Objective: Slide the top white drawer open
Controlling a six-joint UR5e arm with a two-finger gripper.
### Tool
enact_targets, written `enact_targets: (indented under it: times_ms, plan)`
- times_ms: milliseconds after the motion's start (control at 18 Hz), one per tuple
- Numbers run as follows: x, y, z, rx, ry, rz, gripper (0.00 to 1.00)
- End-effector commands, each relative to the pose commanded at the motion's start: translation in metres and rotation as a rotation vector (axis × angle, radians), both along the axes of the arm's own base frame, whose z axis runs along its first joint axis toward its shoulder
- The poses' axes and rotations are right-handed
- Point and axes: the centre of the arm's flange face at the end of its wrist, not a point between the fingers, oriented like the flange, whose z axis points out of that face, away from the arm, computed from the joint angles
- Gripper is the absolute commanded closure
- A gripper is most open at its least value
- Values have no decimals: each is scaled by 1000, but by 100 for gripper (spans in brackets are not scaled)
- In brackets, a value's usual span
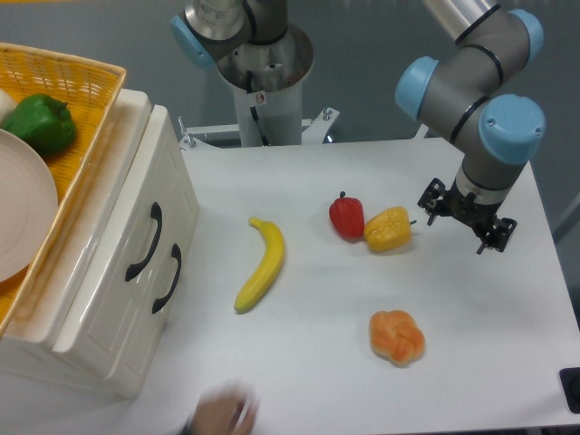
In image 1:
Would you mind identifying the black object at table edge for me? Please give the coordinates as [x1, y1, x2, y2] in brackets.
[559, 367, 580, 414]

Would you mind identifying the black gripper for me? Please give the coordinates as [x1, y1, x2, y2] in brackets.
[418, 178, 517, 255]

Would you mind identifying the blurred person hand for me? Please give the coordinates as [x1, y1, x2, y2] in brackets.
[179, 384, 259, 435]

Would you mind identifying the white drawer cabinet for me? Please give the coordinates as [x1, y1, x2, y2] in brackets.
[1, 90, 199, 398]

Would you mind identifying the knotted bread roll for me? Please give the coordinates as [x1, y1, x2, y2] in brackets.
[369, 310, 426, 367]

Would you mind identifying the yellow woven basket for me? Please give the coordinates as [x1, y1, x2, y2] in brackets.
[0, 43, 128, 339]

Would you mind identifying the green bell pepper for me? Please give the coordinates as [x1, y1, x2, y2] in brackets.
[1, 93, 77, 157]

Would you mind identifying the white round vegetable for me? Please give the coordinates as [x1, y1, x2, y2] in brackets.
[0, 89, 17, 124]

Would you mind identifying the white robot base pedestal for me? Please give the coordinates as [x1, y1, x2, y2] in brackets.
[178, 22, 341, 150]

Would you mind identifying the red bell pepper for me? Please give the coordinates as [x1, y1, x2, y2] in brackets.
[328, 191, 365, 240]

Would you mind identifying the pink plate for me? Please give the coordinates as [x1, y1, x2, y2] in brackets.
[1, 131, 58, 281]

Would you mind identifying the yellow banana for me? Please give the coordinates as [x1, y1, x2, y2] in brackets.
[234, 217, 285, 314]

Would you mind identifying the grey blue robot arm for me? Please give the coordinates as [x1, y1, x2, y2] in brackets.
[170, 1, 546, 251]

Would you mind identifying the yellow bell pepper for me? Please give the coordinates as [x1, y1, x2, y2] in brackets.
[363, 207, 414, 253]

